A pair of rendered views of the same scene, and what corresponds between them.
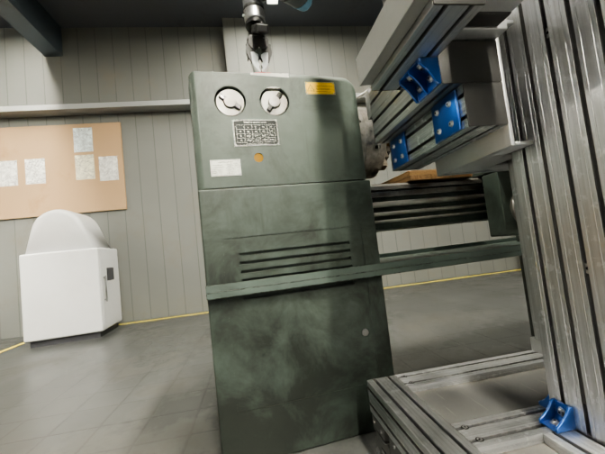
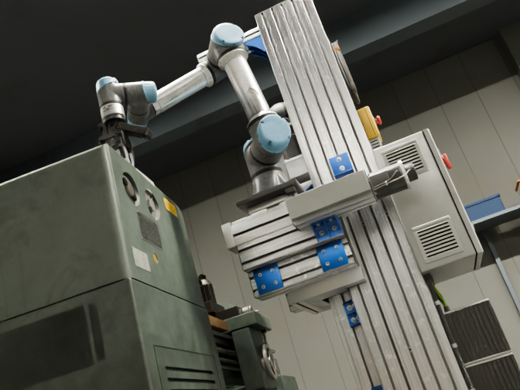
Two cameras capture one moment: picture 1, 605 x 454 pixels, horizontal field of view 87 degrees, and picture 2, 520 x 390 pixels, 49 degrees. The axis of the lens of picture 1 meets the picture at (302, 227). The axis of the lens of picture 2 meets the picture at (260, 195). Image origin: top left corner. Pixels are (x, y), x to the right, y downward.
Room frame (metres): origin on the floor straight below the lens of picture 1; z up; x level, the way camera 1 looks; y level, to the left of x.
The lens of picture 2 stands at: (0.18, 1.42, 0.44)
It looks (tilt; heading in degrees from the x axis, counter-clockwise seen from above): 22 degrees up; 291
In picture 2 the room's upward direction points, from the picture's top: 17 degrees counter-clockwise
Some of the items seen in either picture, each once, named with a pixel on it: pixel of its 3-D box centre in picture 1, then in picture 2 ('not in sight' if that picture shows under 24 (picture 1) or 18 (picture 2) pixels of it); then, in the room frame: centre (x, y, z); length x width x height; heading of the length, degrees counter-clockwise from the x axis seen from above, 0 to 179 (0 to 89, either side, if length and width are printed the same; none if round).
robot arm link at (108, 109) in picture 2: (253, 18); (112, 114); (1.11, 0.09, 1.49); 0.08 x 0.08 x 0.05
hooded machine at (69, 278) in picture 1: (75, 273); not in sight; (3.29, 2.38, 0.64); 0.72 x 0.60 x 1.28; 99
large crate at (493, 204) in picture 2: not in sight; (478, 214); (0.31, -4.31, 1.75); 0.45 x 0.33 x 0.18; 9
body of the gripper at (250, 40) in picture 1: (257, 40); (114, 137); (1.12, 0.09, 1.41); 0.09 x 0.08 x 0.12; 14
